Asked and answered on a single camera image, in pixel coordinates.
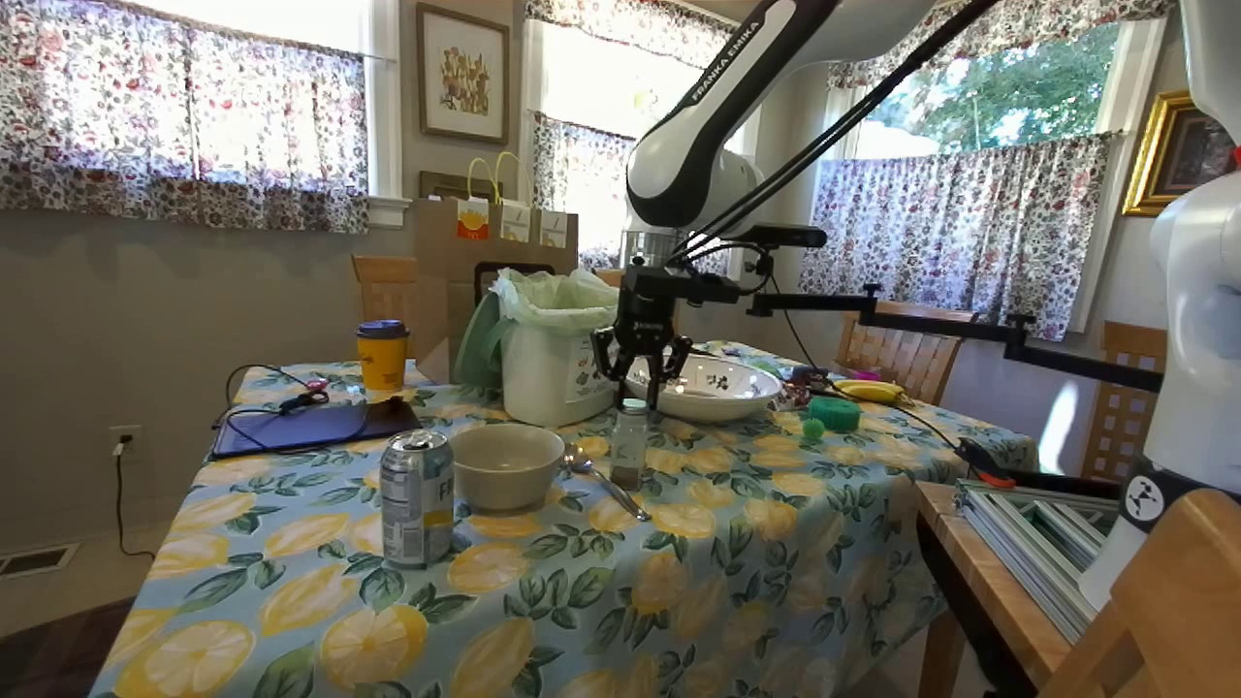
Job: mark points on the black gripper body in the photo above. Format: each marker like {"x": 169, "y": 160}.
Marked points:
{"x": 648, "y": 297}

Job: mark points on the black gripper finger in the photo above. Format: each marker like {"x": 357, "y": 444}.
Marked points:
{"x": 607, "y": 354}
{"x": 665, "y": 365}

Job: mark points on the small clear glass bottle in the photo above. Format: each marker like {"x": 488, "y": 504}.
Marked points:
{"x": 629, "y": 444}

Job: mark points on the yellow cup with blue lid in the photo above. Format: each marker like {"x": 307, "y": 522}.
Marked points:
{"x": 381, "y": 350}

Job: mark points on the white compost bin with bag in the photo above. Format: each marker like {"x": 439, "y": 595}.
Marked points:
{"x": 534, "y": 348}

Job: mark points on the metal spoon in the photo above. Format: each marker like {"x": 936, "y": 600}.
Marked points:
{"x": 585, "y": 466}

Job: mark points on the grey ceramic bowl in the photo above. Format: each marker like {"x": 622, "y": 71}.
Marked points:
{"x": 507, "y": 466}

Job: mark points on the brown paper bag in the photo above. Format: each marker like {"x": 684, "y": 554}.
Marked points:
{"x": 475, "y": 222}

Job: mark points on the lemon print tablecloth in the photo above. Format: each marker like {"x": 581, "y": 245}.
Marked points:
{"x": 754, "y": 563}

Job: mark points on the silver soda can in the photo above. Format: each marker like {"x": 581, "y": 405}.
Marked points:
{"x": 415, "y": 500}

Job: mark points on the wooden chair behind table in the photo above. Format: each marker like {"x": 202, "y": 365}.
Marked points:
{"x": 408, "y": 292}

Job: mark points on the wooden chair at right window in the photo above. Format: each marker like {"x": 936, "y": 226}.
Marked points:
{"x": 889, "y": 365}

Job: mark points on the framed floral picture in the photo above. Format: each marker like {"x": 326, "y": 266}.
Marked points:
{"x": 462, "y": 77}

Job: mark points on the stack of books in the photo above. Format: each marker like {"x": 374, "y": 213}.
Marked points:
{"x": 1045, "y": 546}

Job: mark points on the gold framed picture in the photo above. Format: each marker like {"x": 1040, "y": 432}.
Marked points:
{"x": 1178, "y": 153}

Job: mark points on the wooden chair near robot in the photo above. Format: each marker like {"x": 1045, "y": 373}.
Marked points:
{"x": 1172, "y": 626}

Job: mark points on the black camera on boom arm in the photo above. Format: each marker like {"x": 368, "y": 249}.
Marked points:
{"x": 1010, "y": 336}

